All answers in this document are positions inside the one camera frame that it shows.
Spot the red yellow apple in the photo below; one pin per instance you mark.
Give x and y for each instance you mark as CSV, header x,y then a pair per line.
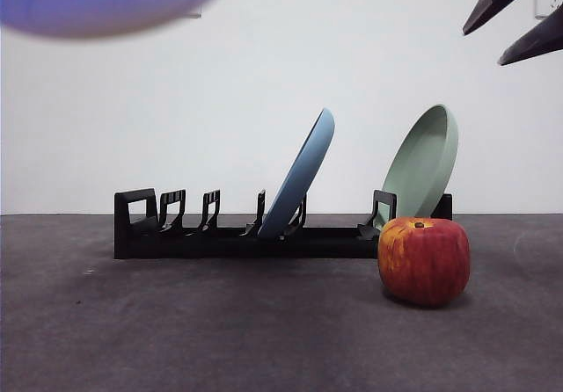
x,y
422,264

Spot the pale yellow cream plate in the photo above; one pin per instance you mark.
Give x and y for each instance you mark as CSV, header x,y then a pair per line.
x,y
97,1

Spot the green plate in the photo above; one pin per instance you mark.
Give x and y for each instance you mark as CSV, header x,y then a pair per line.
x,y
418,168

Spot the blue plate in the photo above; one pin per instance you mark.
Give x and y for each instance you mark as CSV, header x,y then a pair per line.
x,y
299,176

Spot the black plate rack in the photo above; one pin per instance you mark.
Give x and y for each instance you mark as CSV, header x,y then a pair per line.
x,y
308,244

